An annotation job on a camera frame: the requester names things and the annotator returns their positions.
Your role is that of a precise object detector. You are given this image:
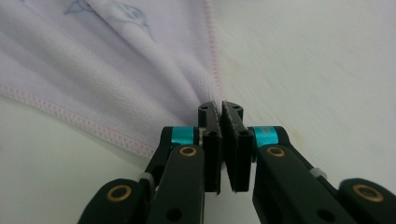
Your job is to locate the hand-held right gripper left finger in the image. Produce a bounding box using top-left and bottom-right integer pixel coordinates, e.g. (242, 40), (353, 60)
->
(170, 101), (222, 194)

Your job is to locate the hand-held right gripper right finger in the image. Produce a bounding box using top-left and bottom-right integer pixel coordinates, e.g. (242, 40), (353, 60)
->
(220, 100), (279, 193)

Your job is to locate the lilac printed towel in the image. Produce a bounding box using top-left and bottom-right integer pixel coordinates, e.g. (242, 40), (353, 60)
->
(0, 0), (226, 160)

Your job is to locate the white grid mat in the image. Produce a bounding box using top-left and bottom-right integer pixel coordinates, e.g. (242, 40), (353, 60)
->
(0, 0), (396, 224)

